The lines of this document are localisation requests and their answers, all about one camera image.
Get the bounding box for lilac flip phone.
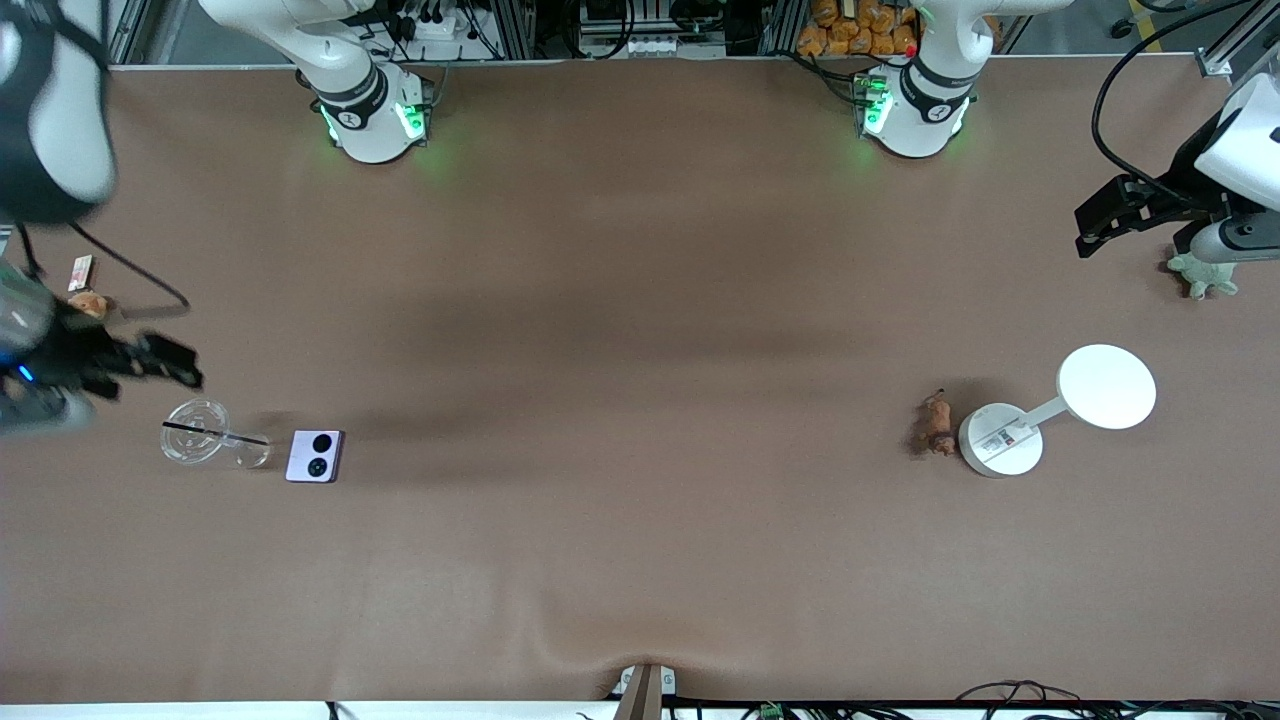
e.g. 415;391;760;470
284;429;347;485

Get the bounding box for brown lion statue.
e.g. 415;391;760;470
913;389;960;459

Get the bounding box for green plush turtle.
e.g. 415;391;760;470
1166;250;1242;301

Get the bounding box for clear plastic cup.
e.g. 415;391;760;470
159;398;274;471

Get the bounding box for black straw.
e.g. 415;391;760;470
162;421;271;447

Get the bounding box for white round desk lamp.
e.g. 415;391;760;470
957;344;1159;479

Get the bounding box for bag of orange items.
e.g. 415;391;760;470
796;0;919;58

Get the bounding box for brown table mat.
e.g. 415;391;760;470
0;55;1280;707

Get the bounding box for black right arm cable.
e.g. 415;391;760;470
14;221;192;319

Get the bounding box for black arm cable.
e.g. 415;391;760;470
14;221;192;319
1091;0;1280;203

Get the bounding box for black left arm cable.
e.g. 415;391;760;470
1091;0;1280;203

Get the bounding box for aluminium frame profile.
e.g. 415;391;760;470
1195;0;1280;79
105;0;151;67

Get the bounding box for black cable bundle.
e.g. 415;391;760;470
950;680;1280;720

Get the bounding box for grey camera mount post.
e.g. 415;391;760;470
611;662;677;720

